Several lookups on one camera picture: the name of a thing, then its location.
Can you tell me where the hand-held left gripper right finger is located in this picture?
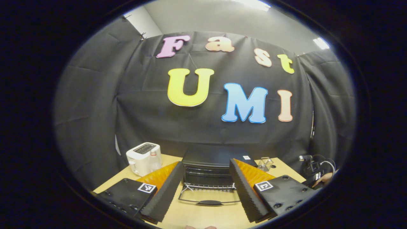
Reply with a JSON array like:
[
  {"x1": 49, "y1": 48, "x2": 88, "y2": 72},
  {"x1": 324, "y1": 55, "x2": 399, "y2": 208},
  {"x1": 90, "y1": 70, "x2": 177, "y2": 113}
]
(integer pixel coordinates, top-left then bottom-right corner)
[{"x1": 229, "y1": 158, "x2": 319, "y2": 223}]

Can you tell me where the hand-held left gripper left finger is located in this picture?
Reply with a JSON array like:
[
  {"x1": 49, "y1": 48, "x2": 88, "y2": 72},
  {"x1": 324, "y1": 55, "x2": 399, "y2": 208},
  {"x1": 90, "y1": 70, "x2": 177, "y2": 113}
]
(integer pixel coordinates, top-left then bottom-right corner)
[{"x1": 93, "y1": 161, "x2": 185, "y2": 223}]

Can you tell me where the black electric oven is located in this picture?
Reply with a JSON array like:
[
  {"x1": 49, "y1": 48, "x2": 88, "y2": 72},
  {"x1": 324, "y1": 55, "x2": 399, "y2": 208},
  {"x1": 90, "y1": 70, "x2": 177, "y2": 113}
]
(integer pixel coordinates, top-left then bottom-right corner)
[{"x1": 178, "y1": 144, "x2": 259, "y2": 207}]

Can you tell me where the clear plastic water bottle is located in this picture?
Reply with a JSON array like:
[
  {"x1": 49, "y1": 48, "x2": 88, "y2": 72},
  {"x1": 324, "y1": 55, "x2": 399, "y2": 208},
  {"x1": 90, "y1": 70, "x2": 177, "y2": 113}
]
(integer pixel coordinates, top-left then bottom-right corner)
[{"x1": 149, "y1": 151, "x2": 162, "y2": 172}]

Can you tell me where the white toaster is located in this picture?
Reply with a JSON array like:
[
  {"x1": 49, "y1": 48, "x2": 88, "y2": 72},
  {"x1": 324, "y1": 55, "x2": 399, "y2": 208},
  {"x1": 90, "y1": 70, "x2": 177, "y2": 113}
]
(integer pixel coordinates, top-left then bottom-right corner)
[{"x1": 126, "y1": 142, "x2": 162, "y2": 177}]

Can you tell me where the black backdrop cloth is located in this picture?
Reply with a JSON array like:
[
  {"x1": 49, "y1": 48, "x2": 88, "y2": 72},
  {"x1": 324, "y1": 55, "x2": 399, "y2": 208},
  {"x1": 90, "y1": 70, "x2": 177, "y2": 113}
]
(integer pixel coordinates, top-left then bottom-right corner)
[{"x1": 53, "y1": 16, "x2": 356, "y2": 191}]

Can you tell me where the small ceiling light panel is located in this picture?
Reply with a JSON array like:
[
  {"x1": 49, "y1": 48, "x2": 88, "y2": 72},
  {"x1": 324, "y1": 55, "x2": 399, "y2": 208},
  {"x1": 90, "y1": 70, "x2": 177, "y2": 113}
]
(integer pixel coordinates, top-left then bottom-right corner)
[{"x1": 313, "y1": 37, "x2": 330, "y2": 50}]

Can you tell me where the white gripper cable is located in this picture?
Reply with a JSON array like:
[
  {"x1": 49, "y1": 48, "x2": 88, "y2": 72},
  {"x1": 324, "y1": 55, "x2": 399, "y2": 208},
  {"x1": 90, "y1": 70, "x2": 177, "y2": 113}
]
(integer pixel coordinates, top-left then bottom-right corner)
[{"x1": 320, "y1": 160, "x2": 336, "y2": 175}]

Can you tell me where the metal wire basket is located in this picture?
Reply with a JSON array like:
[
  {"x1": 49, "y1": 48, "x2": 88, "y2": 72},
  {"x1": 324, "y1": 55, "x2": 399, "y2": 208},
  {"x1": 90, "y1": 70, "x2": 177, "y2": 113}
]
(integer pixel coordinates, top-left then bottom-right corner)
[{"x1": 257, "y1": 156, "x2": 274, "y2": 172}]

